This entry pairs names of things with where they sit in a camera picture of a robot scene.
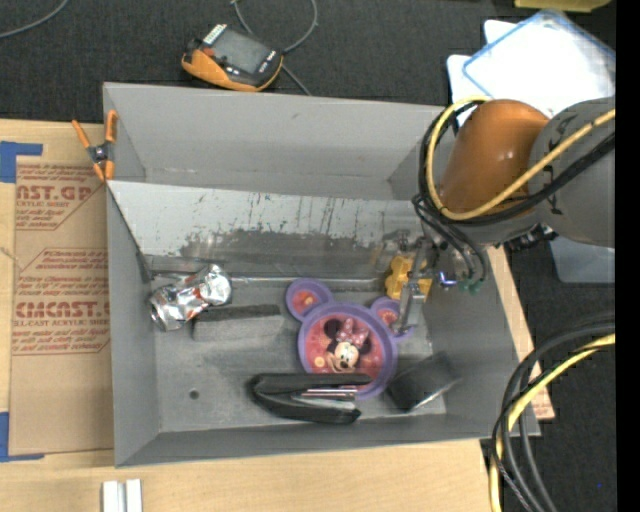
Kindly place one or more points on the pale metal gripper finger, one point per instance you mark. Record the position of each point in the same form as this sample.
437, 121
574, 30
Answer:
415, 311
401, 320

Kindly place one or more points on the yellow toy block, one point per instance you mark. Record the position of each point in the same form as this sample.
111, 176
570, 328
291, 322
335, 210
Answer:
397, 280

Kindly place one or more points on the purple mouse-ear plate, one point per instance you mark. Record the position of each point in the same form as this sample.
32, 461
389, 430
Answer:
345, 345

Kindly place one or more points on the black curved block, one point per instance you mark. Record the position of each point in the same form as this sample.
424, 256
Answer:
422, 382

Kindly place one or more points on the black stapler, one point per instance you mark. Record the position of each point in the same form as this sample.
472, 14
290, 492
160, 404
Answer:
300, 400

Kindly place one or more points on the crushed silver can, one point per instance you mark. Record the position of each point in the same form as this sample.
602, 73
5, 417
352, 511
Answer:
192, 297

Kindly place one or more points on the grey metal bin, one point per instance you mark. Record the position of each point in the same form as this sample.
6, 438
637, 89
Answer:
210, 150

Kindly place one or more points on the brown cardboard board red print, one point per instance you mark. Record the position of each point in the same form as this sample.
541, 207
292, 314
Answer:
55, 390

